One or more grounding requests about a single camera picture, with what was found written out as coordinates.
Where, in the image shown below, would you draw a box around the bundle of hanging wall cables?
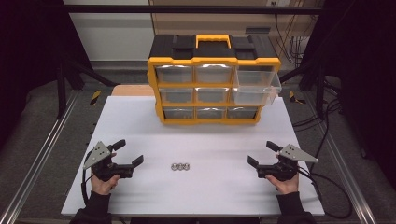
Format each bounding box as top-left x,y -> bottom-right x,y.
273,12 -> 314,67

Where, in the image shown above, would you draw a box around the dark wall vent plate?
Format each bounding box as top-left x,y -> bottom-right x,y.
245,26 -> 272,35

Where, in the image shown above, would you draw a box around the person's right hand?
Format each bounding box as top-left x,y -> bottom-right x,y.
264,174 -> 300,196

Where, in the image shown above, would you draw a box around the aluminium frame rail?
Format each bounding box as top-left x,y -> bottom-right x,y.
302,92 -> 378,224
0,90 -> 81,224

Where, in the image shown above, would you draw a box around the black horizontal metal bar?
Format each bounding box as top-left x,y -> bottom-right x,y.
62,4 -> 323,15

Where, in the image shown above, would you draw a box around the clear plastic organizer drawer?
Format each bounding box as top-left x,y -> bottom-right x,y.
232,69 -> 283,106

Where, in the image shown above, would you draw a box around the black curtain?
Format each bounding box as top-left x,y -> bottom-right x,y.
306,0 -> 396,189
0,0 -> 73,152

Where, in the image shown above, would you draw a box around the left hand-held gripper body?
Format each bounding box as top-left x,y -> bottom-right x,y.
83,141 -> 134,182

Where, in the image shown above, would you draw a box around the black metal stand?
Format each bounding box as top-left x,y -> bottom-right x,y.
55,57 -> 121,119
277,59 -> 328,119

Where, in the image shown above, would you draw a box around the wooden board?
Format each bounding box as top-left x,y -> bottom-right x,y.
111,84 -> 156,97

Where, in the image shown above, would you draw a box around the left hand-held gripper black cable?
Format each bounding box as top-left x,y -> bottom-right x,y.
80,148 -> 95,206

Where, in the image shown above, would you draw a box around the grid of clear drawers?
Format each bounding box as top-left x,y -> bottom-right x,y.
154,63 -> 260,120

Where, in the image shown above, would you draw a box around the yellow black organizer cabinet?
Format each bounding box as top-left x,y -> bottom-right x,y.
147,33 -> 282,126

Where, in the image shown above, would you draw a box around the person's left hand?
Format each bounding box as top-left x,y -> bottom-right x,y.
90,174 -> 121,196

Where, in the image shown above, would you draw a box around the black floor cables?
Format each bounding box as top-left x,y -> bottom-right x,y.
291,76 -> 345,133

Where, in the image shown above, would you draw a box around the hand-held gripper black cable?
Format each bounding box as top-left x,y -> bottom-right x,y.
80,148 -> 95,206
295,166 -> 354,219

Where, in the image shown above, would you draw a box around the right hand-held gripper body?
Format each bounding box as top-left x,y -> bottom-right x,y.
256,144 -> 320,182

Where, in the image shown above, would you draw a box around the right hand-held gripper black cable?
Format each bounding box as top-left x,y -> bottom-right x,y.
295,166 -> 354,219

